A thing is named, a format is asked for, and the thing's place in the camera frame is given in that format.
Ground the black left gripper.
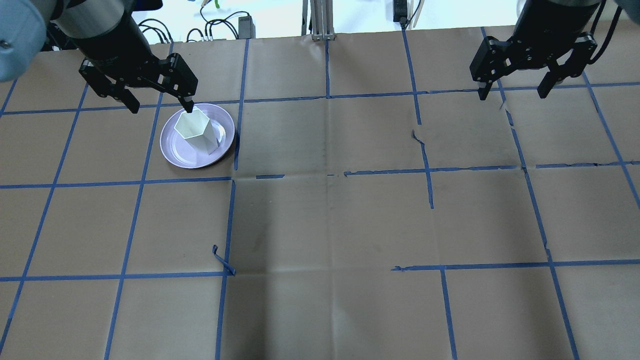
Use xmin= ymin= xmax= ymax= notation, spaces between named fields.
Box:
xmin=70 ymin=10 xmax=199 ymax=114

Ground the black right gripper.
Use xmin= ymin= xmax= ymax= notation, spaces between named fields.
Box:
xmin=470 ymin=0 xmax=598 ymax=101

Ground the white faceted cup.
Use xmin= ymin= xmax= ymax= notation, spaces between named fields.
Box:
xmin=173 ymin=107 xmax=227 ymax=155

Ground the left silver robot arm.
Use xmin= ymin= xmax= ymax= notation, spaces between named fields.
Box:
xmin=0 ymin=0 xmax=198 ymax=114

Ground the lavender plate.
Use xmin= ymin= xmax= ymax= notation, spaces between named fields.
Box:
xmin=158 ymin=103 xmax=236 ymax=169

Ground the black power adapter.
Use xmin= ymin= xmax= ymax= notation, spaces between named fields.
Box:
xmin=237 ymin=14 xmax=256 ymax=40

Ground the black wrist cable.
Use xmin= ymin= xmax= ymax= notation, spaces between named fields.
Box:
xmin=585 ymin=0 xmax=623 ymax=66

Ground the aluminium frame post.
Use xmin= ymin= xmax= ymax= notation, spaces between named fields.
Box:
xmin=301 ymin=0 xmax=336 ymax=43

